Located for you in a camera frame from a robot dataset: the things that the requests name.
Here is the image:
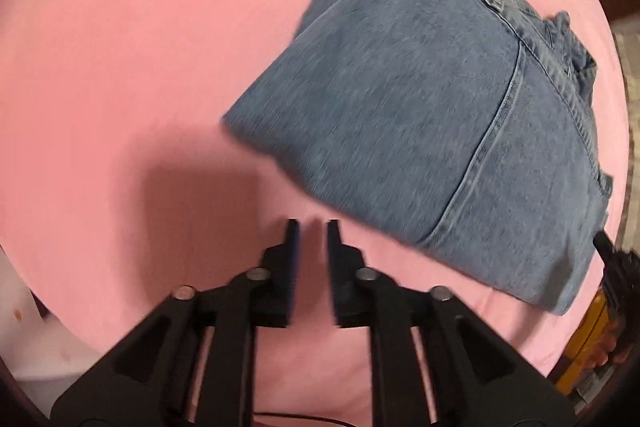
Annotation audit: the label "person's right hand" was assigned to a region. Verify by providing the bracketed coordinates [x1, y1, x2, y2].
[586, 319, 623, 370]

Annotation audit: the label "black cable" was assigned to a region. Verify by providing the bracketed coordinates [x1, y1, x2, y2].
[254, 412, 363, 427]

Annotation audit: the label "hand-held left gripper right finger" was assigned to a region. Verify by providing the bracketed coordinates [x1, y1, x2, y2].
[326, 220, 577, 427]

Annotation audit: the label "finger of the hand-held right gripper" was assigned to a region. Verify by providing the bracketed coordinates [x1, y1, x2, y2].
[591, 231, 640, 308]

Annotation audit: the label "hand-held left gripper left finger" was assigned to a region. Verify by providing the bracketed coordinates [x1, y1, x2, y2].
[50, 219, 301, 427]

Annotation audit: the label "white patterned blanket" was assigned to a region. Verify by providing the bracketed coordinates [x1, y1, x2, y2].
[0, 244, 96, 385]

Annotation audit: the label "blue denim jeans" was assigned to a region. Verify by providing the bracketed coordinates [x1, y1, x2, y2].
[221, 0, 615, 317]

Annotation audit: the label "pink bed sheet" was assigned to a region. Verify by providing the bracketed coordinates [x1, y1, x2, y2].
[0, 0, 632, 427]

